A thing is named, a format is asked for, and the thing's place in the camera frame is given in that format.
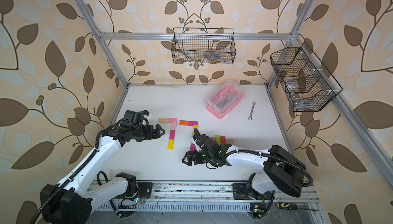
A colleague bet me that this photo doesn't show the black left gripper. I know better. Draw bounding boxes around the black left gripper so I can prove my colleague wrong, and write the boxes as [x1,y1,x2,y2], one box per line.
[130,124,165,140]

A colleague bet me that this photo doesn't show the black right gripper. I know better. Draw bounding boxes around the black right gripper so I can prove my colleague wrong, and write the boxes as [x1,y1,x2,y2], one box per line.
[181,149,214,166]

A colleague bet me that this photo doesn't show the natural wood block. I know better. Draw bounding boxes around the natural wood block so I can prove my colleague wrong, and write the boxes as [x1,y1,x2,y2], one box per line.
[159,118,168,123]

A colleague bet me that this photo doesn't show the dark pink block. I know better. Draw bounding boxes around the dark pink block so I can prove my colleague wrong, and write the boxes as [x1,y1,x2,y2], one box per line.
[169,130,176,140]

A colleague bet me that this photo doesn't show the thin yellow block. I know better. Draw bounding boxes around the thin yellow block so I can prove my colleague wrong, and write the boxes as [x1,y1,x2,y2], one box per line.
[167,140,175,150]

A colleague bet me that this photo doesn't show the light pink block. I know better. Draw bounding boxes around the light pink block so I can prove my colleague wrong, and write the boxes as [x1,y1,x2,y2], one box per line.
[171,122,177,131]

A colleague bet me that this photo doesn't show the orange block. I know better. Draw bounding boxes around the orange block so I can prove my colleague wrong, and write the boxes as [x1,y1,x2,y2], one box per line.
[179,120,189,126]

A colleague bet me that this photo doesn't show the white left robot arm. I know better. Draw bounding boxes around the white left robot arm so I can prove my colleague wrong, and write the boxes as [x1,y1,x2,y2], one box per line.
[30,110,165,224]

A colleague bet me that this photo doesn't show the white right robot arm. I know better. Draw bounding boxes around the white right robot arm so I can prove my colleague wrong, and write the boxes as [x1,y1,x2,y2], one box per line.
[182,133,314,219]

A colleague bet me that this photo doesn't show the green block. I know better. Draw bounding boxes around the green block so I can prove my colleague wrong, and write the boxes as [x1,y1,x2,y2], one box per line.
[215,135,222,145]

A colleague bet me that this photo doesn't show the red block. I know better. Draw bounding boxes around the red block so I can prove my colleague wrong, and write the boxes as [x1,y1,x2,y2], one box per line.
[221,137,227,145]

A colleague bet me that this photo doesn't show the pink plastic storage box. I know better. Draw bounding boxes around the pink plastic storage box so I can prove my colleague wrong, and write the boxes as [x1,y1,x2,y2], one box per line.
[206,80,245,119]

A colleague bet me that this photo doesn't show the silver wrench on table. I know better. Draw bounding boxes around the silver wrench on table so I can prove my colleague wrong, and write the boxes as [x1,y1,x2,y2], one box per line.
[248,101,256,121]

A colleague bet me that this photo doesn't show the yellow black screwdriver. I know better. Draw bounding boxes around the yellow black screwdriver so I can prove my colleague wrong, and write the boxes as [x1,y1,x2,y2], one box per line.
[277,202,318,211]

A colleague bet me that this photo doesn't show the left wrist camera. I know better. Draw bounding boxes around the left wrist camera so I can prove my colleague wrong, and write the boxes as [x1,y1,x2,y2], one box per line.
[140,110,151,121]

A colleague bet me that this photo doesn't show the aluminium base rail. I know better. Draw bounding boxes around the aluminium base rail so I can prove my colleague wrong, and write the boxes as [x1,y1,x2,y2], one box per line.
[113,181,321,213]

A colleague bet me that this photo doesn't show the aluminium frame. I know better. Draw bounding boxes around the aluminium frame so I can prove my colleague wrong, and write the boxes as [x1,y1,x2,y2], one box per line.
[73,0,393,186]

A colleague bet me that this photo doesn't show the black wire basket back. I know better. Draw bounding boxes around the black wire basket back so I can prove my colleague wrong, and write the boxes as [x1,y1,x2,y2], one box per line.
[171,27,236,64]

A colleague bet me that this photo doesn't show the black wire basket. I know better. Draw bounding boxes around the black wire basket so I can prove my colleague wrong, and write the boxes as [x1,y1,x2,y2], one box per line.
[171,27,236,64]
[270,43,343,112]

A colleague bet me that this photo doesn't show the black wire basket right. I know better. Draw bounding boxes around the black wire basket right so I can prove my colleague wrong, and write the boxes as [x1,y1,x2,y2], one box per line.
[270,43,343,112]

